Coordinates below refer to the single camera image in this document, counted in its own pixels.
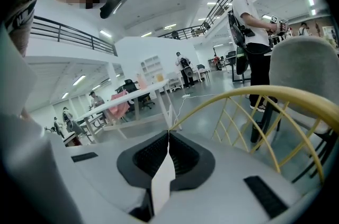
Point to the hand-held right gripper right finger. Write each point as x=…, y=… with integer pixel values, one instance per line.
x=225, y=204

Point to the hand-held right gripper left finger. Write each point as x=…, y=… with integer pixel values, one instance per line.
x=92, y=178

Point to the black office chair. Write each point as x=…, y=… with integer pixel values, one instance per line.
x=132, y=86

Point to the grey upholstered chair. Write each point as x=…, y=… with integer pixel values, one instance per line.
x=304, y=64

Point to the pink cloth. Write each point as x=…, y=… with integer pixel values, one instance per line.
x=120, y=109

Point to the white table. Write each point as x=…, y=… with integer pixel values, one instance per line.
x=132, y=97

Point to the white power strip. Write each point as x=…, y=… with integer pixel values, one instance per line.
x=186, y=96

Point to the white shelf unit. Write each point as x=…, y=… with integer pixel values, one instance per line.
x=151, y=66

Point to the black mezzanine railing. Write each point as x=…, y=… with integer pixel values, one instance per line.
x=79, y=37

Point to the person's brown printed shirt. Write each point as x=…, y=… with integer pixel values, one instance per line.
x=21, y=40

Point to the pale flower bunch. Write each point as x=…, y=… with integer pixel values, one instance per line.
x=331, y=37

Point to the black head camera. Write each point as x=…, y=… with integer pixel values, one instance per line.
x=114, y=4

